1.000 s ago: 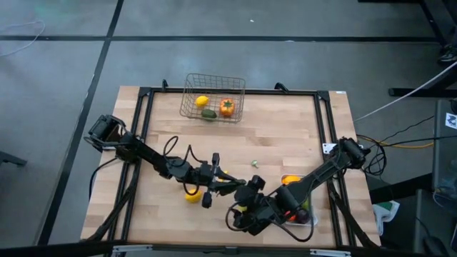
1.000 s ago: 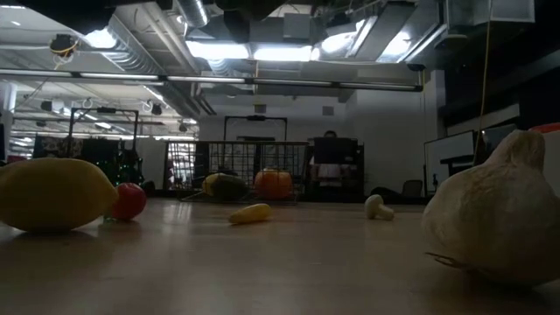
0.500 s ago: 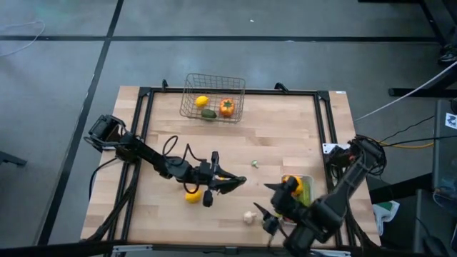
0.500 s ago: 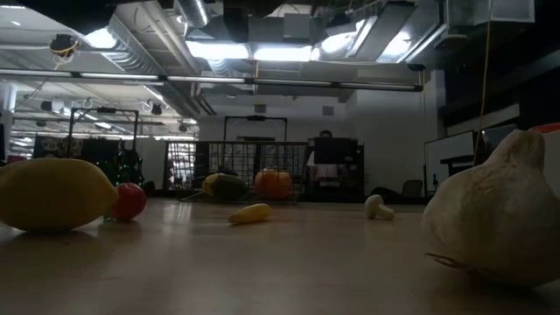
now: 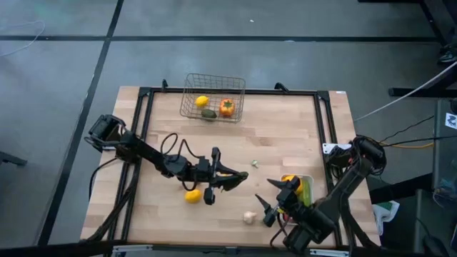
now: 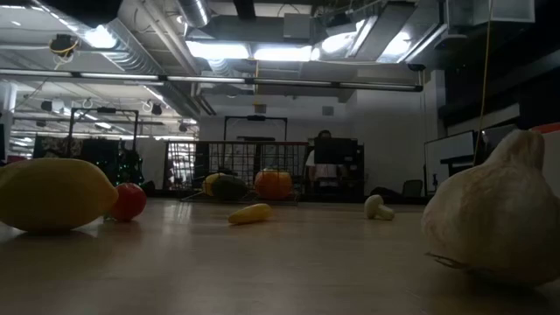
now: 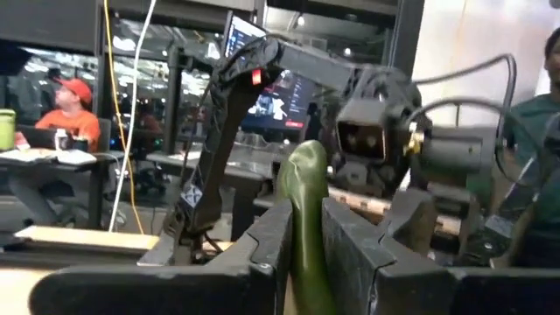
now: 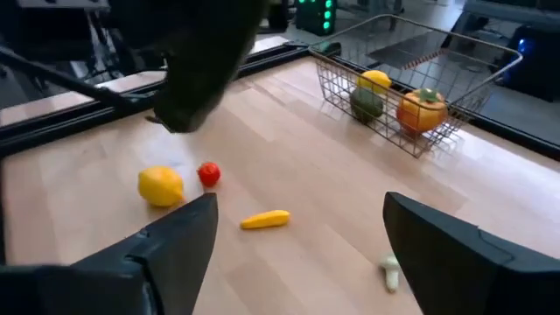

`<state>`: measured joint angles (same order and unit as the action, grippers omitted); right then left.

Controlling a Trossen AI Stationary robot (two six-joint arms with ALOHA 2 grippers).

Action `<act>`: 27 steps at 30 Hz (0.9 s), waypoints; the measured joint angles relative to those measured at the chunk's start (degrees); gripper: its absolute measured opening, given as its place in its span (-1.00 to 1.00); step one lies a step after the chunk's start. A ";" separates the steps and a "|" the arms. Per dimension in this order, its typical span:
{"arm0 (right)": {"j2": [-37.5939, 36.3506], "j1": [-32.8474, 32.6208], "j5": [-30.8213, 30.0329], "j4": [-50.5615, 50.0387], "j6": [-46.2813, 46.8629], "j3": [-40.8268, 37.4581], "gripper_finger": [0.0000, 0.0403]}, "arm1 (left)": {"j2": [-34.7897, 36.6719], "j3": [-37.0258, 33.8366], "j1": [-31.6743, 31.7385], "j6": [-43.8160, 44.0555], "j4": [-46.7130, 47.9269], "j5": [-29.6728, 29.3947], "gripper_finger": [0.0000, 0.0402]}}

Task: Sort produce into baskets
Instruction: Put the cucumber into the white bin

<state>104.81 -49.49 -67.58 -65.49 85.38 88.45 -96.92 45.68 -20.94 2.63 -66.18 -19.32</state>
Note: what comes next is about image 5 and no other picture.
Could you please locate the wire mesh basket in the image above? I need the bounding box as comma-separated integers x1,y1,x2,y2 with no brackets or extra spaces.
179,73,246,124

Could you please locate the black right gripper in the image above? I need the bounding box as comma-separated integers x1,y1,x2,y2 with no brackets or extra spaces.
254,178,310,227

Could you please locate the thin black cable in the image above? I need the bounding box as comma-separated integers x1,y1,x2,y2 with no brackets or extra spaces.
383,133,457,146

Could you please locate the black floor stand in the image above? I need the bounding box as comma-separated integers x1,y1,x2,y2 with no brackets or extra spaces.
356,0,457,98

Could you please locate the black aluminium table frame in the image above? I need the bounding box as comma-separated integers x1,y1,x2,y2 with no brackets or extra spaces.
85,85,380,251

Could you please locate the grey cabinet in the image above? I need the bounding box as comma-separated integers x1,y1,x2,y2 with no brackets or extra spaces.
431,99,457,192

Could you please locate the thick white cable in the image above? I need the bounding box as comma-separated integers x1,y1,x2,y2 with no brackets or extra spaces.
353,60,457,122

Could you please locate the silver table bracket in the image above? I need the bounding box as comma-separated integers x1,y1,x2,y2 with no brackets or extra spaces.
111,243,154,257
309,248,350,257

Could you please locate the black stand foot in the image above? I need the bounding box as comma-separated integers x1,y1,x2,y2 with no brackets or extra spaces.
0,151,28,167

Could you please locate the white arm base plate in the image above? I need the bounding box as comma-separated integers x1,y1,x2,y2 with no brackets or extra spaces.
322,142,353,155

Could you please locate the white and green bag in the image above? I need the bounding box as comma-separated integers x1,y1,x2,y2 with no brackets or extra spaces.
371,199,401,236

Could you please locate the white plastic bin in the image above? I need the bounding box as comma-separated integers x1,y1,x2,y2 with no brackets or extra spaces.
279,173,315,226

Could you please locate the yellow bell pepper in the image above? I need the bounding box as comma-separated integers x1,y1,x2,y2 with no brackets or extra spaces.
281,174,305,196

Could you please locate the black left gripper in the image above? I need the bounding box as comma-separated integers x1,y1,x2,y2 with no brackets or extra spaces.
185,146,249,207

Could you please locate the person's shoe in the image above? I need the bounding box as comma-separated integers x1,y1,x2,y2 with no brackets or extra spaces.
438,46,457,65

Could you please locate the yellow cable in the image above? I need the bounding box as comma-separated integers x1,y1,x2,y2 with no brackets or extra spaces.
383,141,435,149

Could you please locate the thin white floor cable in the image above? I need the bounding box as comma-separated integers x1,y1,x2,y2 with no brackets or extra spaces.
0,20,46,58

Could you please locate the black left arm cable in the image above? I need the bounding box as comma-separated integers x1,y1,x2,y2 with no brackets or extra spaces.
159,132,201,192

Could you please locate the white garlic bulb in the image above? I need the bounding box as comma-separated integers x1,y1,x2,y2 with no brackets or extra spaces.
242,210,258,225

